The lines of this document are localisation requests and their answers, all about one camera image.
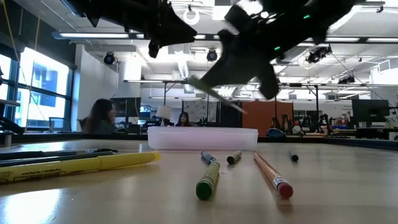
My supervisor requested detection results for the plain black pen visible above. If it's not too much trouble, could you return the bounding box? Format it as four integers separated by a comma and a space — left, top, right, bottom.
0, 151, 114, 168

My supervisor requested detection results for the person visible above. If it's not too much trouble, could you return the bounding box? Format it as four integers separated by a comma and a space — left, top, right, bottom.
175, 111, 193, 128
79, 98, 122, 135

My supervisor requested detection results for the overhead bar light strip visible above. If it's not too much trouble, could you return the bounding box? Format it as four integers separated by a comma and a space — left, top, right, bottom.
51, 30, 398, 44

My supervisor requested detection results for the orange partition wall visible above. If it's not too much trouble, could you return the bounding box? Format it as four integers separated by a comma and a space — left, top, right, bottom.
241, 101, 294, 137

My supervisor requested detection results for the small open laptop screen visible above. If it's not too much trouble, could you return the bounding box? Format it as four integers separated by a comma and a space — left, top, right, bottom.
49, 116, 72, 133

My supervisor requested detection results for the black pen with clip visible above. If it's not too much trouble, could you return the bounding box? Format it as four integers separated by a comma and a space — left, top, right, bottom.
0, 147, 119, 161

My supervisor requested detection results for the white ring ceiling light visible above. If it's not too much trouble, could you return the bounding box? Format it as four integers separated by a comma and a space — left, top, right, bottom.
182, 7, 200, 26

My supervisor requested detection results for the orange pencil with red eraser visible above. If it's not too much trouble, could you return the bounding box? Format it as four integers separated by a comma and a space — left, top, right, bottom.
253, 152, 294, 200

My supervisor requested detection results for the dark monitor with stand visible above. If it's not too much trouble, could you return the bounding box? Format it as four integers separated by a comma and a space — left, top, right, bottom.
110, 96, 142, 118

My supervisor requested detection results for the yellow highlighter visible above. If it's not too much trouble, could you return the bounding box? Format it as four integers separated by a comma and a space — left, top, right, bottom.
0, 151, 162, 185

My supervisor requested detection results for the clear supply box pink lid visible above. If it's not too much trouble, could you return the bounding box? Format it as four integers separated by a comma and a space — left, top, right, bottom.
147, 126, 259, 151

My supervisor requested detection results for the white shade table lamp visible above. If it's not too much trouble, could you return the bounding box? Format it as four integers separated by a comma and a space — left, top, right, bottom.
155, 105, 173, 127

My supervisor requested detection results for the small grey frame post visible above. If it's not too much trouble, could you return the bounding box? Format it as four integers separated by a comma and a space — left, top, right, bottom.
2, 130, 14, 147

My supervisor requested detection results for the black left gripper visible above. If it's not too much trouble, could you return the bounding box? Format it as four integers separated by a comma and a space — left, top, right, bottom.
124, 0, 198, 59

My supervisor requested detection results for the white board with drawings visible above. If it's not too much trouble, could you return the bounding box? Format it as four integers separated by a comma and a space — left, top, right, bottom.
183, 100, 218, 123

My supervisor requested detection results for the black computer monitor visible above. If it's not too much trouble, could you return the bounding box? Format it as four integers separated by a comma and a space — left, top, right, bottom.
351, 99, 391, 128

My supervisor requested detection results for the blue round object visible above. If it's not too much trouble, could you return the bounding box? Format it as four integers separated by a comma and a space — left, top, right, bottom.
266, 128, 287, 138

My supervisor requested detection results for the black ceiling track light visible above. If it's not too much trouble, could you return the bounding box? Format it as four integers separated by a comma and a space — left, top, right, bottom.
306, 45, 333, 65

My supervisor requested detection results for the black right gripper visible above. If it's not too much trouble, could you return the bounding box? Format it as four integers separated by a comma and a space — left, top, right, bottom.
198, 0, 315, 100

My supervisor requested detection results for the green marker with blue tip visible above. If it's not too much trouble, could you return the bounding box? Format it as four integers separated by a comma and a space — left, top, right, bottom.
195, 151, 221, 201

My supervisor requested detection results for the black aluminium rig frame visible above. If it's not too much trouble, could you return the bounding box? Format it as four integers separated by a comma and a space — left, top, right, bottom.
0, 132, 398, 152

